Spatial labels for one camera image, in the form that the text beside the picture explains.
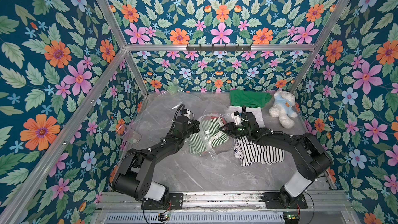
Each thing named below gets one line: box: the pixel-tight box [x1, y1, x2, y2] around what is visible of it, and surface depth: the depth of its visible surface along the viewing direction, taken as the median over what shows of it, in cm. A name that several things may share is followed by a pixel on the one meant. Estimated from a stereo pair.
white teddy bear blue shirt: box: [268, 88, 298, 129], surface depth 105 cm
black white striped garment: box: [233, 136, 285, 167], surface depth 86 cm
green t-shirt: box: [229, 89, 273, 108], surface depth 117 cm
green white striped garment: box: [189, 117, 230, 153], surface depth 90 cm
